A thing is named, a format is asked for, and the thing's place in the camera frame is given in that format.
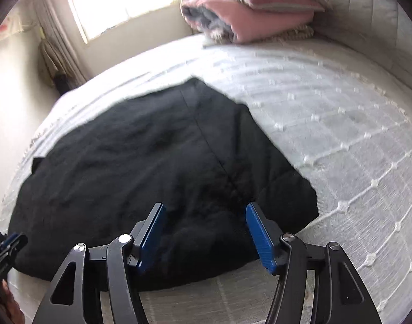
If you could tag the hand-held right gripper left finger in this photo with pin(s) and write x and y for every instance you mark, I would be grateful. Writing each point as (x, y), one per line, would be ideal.
(154, 233)

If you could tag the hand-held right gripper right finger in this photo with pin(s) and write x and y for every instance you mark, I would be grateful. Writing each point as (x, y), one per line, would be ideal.
(260, 236)

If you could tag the black quilted coat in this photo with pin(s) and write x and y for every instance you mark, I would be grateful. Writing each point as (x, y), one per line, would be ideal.
(142, 162)

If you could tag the person's left hand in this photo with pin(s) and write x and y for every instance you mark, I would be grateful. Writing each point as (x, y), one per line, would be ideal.
(13, 307)

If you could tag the bed with white checked bedspread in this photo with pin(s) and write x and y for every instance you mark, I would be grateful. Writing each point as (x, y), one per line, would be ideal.
(344, 125)

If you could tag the grey patterned curtain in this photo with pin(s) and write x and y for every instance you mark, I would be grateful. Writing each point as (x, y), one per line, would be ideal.
(62, 40)

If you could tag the beige fringed throw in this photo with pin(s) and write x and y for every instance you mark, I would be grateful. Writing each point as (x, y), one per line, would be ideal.
(297, 33)

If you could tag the folded pink grey quilt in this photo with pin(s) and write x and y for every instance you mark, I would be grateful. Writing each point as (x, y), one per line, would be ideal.
(226, 17)

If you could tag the window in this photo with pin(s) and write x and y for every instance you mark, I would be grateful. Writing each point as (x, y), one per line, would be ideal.
(121, 3)

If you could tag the grey padded headboard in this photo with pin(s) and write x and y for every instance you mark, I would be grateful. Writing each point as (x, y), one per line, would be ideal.
(361, 13)

